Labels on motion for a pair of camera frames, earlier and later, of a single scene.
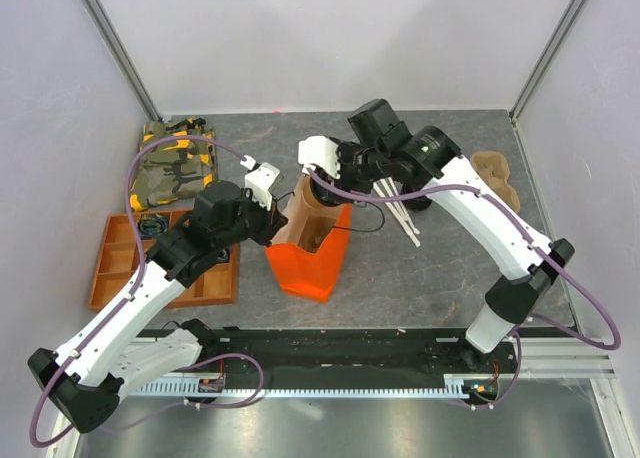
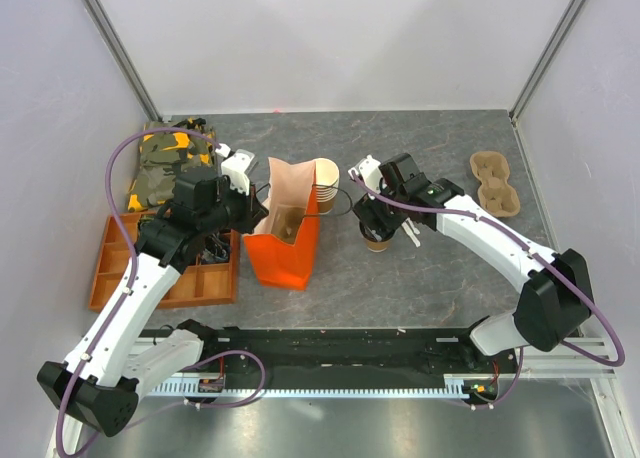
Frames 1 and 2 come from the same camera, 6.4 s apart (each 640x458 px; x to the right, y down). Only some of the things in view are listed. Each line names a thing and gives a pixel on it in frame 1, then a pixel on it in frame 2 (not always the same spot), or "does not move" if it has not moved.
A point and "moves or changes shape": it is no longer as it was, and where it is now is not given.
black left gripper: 273,222 -> 253,211
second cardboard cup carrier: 495,169 does not move
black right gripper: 344,151 -> 368,209
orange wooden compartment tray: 121,259 does not move
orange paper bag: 307,254 moves or changes shape
